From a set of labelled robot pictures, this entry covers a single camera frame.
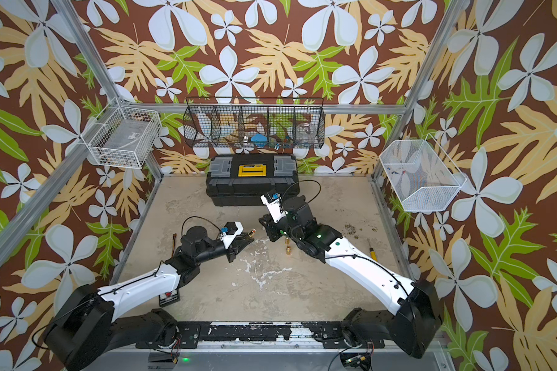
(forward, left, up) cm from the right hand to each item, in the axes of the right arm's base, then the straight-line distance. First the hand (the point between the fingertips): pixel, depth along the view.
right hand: (260, 217), depth 75 cm
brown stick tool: (+6, +39, -24) cm, 47 cm away
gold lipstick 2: (-1, -10, -21) cm, 23 cm away
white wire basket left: (+30, +53, +10) cm, 62 cm away
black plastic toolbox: (+24, +10, -7) cm, 27 cm away
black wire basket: (+45, +4, +7) cm, 45 cm away
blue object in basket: (+37, +2, +4) cm, 37 cm away
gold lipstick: (-4, +3, -2) cm, 5 cm away
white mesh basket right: (+17, -59, +1) cm, 61 cm away
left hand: (-2, +3, -6) cm, 7 cm away
